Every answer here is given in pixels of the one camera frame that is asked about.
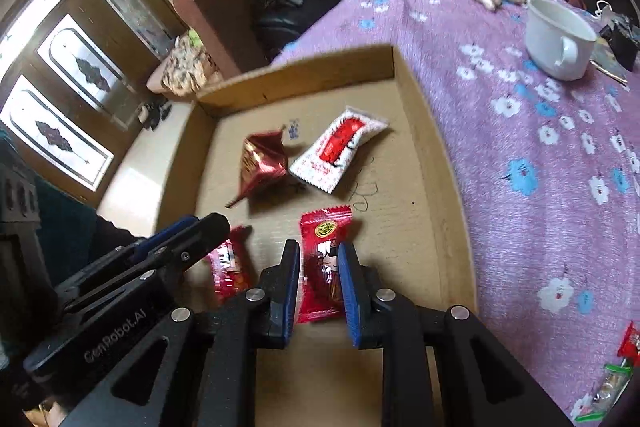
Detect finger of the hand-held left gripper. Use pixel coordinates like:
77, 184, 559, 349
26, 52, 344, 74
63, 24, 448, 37
54, 215, 201, 300
61, 212, 233, 314

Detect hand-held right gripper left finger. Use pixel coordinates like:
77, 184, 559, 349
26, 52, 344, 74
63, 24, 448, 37
60, 239, 302, 427

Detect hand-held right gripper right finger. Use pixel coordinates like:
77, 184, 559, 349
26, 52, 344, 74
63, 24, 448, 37
339, 242, 572, 427

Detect small red snack packet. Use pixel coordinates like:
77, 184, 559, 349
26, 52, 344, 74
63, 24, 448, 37
205, 226, 257, 308

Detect long red snack packet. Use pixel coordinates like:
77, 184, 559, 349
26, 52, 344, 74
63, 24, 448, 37
295, 205, 355, 325

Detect dark red gold snack packet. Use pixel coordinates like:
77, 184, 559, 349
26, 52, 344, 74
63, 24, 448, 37
227, 129, 292, 208

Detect shallow cardboard box tray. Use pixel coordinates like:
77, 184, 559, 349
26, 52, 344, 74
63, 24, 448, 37
150, 46, 481, 427

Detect black slipper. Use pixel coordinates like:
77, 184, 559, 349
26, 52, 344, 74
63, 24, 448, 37
152, 102, 173, 130

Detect wooden door with oval glass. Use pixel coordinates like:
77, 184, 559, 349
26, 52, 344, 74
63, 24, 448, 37
20, 0, 161, 132
0, 57, 146, 208

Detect patterned beige cloth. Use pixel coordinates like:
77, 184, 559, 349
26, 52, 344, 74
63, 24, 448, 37
160, 32, 222, 100

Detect purple floral tablecloth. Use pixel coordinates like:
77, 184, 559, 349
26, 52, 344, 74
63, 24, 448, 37
272, 0, 640, 427

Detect narrow wooden glass door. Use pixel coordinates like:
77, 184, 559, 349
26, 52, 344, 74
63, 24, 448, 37
75, 0, 188, 68

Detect brown armchair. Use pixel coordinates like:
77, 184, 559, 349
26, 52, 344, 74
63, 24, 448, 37
146, 0, 321, 102

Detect wide transom window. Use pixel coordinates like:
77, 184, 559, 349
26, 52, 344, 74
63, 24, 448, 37
0, 0, 68, 58

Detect snack packets on tablecloth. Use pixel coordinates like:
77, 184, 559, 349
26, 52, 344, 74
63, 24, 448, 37
589, 362, 632, 423

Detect white cup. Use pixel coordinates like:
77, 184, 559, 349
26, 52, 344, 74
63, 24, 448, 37
524, 0, 598, 82

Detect small black container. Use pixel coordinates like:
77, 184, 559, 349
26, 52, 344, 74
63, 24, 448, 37
600, 19, 640, 72

